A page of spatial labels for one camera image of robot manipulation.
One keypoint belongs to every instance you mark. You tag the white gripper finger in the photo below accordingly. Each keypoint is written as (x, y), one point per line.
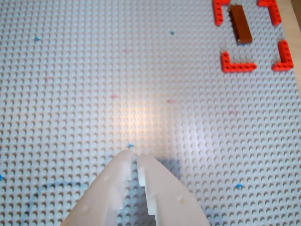
(171, 200)
(98, 200)

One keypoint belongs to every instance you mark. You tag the brown lego technic beam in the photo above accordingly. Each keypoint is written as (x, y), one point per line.
(241, 26)

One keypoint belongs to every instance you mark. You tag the grey lego baseplate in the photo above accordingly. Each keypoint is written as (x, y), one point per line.
(94, 70)

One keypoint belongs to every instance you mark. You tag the red L-shaped lego beam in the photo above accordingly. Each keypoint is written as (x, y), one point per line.
(218, 14)
(237, 67)
(274, 13)
(285, 56)

